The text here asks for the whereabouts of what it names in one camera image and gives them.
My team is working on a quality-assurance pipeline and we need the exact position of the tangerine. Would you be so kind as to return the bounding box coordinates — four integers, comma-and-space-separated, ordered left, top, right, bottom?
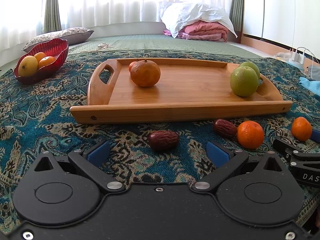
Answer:
237, 121, 264, 150
291, 116, 312, 141

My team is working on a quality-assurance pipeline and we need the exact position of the red date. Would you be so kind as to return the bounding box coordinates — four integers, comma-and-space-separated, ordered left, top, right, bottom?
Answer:
213, 119, 237, 138
148, 130, 180, 152

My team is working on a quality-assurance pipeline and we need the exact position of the green apple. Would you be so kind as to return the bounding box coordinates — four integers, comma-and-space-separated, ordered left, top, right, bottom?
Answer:
230, 66, 259, 97
239, 61, 260, 78

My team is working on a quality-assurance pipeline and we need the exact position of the large brownish orange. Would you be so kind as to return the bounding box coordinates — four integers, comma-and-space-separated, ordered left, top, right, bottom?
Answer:
129, 60, 161, 88

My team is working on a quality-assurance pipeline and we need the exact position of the light blue cloth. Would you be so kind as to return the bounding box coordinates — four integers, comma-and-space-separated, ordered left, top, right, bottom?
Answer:
299, 77, 320, 96

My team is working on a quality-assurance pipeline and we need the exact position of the teal paisley cloth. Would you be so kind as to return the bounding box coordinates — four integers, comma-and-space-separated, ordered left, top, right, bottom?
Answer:
0, 48, 320, 235

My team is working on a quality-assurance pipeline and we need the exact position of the wooden serving tray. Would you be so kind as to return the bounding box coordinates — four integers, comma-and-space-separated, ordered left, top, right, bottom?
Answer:
70, 58, 292, 124

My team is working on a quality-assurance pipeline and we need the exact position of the orange in bowl front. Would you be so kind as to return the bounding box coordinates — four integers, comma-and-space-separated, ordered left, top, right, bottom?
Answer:
38, 56, 56, 69

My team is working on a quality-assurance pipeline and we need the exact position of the orange in bowl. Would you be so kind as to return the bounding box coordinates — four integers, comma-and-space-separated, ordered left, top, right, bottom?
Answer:
38, 56, 56, 69
34, 51, 47, 62

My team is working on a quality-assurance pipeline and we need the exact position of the yellow fruit in bowl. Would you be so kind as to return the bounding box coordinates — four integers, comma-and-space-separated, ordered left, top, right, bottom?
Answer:
18, 55, 38, 77

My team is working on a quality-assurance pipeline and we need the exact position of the red fruit bowl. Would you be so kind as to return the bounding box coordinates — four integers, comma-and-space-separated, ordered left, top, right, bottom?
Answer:
13, 38, 69, 85

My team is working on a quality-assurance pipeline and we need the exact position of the orange in bowl rear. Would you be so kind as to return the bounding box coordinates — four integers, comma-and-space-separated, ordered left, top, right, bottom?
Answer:
34, 51, 47, 62

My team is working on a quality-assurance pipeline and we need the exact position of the floral grey pillow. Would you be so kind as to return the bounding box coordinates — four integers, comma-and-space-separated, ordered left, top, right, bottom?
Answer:
22, 27, 94, 53

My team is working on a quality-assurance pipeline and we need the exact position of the green quilted mat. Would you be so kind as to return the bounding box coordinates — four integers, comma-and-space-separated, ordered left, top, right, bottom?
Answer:
68, 34, 265, 70

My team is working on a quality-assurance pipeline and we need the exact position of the folded pink blanket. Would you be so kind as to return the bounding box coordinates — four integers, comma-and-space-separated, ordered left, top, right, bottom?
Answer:
176, 21, 229, 42

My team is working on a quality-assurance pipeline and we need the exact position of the grey green drape left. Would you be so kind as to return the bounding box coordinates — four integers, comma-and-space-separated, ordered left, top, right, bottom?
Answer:
42, 0, 62, 33

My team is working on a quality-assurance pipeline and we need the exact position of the grey green drape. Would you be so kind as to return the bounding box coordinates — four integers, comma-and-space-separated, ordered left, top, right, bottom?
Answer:
229, 0, 244, 33
42, 0, 62, 33

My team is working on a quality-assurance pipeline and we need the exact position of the grey green drape right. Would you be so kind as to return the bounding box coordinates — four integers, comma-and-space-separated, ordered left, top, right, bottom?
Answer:
229, 0, 244, 33

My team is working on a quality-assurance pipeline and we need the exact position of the white sheer curtain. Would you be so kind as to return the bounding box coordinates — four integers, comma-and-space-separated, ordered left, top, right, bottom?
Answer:
1, 0, 232, 50

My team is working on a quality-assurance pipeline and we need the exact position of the white pillow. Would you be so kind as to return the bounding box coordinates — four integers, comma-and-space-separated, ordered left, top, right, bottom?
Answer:
160, 2, 237, 38

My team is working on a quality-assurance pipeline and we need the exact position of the beige cord on mat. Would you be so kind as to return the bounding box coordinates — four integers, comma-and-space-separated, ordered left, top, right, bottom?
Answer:
96, 42, 116, 51

